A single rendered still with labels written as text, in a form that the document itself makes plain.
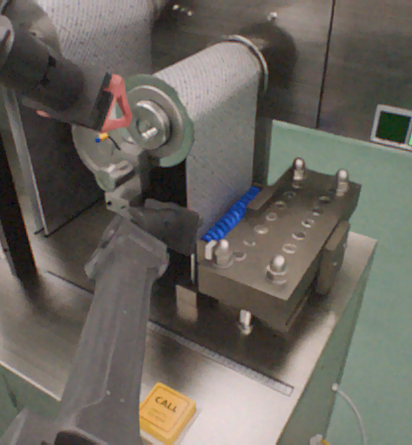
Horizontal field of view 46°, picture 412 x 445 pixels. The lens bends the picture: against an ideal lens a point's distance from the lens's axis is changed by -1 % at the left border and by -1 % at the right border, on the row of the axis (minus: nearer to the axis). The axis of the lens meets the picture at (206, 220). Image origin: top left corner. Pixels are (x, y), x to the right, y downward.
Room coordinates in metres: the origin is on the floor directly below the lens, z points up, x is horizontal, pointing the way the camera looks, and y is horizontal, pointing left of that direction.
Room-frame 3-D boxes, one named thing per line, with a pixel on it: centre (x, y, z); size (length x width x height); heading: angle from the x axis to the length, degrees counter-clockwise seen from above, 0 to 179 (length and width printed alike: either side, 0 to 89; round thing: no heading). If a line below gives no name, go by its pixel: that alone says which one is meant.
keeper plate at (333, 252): (0.71, -0.24, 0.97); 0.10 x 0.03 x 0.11; 149
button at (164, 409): (0.42, 0.06, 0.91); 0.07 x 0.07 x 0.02; 59
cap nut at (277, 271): (0.58, -0.11, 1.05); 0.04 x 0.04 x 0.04
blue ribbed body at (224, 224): (0.76, -0.05, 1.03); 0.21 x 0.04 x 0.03; 149
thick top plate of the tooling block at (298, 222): (0.74, -0.16, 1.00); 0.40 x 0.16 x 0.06; 149
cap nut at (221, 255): (0.62, -0.03, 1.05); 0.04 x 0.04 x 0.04
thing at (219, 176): (0.77, -0.03, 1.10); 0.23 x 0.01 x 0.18; 149
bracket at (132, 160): (0.68, 0.13, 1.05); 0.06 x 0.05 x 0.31; 149
